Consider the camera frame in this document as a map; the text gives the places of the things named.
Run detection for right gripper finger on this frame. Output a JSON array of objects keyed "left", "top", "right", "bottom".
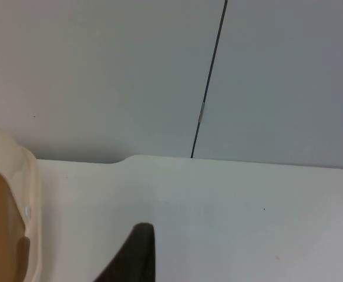
[{"left": 93, "top": 222, "right": 156, "bottom": 282}]

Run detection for cream box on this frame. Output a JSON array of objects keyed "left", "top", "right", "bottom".
[{"left": 0, "top": 120, "right": 43, "bottom": 282}]

